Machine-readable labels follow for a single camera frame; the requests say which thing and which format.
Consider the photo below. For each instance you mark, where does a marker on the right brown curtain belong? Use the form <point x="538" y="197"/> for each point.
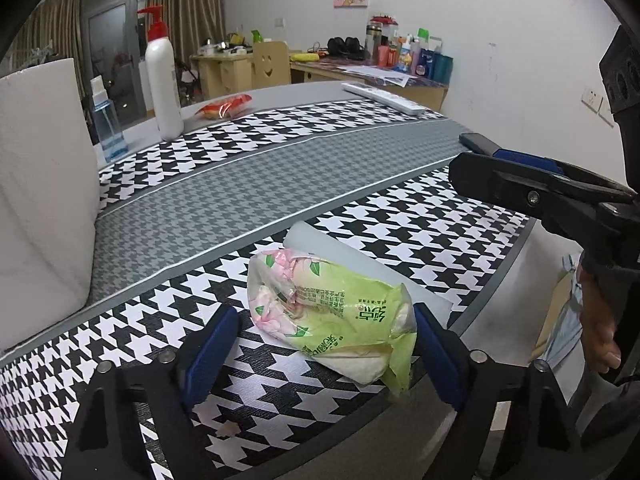
<point x="190" y="23"/>

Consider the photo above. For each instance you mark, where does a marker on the houndstooth table cloth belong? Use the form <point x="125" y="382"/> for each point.
<point x="177" y="227"/>

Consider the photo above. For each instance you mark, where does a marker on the white styrofoam box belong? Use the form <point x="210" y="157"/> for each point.
<point x="49" y="200"/>

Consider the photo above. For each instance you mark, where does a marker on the wooden desk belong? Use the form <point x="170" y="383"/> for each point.
<point x="224" y="74"/>

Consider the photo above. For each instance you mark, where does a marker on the brown curtain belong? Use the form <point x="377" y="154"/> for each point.
<point x="190" y="23"/>
<point x="55" y="24"/>

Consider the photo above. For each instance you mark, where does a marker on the glass balcony door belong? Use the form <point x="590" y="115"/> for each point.
<point x="113" y="43"/>

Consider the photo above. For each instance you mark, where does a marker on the person's right hand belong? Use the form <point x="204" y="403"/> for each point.
<point x="598" y="326"/>

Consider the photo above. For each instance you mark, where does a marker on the red snack packet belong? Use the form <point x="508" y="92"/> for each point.
<point x="225" y="108"/>

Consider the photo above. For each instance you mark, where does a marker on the printed paper sheets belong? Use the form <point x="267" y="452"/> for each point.
<point x="394" y="77"/>

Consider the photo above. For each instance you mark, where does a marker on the white pump lotion bottle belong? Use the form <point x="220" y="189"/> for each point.
<point x="161" y="67"/>

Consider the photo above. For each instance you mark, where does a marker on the left brown curtain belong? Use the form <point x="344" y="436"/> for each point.
<point x="55" y="24"/>

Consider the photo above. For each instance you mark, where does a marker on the blue surgical face mask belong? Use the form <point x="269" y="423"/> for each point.
<point x="561" y="330"/>

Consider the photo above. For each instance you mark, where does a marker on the white remote control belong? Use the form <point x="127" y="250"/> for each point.
<point x="384" y="97"/>

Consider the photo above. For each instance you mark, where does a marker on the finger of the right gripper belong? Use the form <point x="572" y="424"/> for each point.
<point x="538" y="193"/>
<point x="542" y="163"/>

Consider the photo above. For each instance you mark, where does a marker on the blue spray bottle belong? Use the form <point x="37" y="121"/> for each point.
<point x="106" y="122"/>

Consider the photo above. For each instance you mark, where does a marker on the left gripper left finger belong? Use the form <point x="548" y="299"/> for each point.
<point x="105" y="439"/>

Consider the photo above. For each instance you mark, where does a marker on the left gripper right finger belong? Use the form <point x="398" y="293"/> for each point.
<point x="538" y="443"/>

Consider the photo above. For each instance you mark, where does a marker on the green tissue packet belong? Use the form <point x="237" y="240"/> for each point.
<point x="362" y="328"/>

